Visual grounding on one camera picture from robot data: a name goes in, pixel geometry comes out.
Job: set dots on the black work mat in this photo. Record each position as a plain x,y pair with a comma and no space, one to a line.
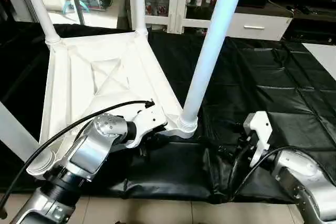
283,98

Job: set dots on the white drawer unit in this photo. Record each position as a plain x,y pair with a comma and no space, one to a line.
257,27

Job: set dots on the white plastic table top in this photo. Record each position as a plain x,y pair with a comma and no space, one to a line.
100,77

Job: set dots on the white plastic table leg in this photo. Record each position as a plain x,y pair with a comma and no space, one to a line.
16,135
39,9
137,3
210,51

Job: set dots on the white flat board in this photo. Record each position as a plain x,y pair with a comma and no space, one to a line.
323,59

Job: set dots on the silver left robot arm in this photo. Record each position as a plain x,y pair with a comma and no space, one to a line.
89,150

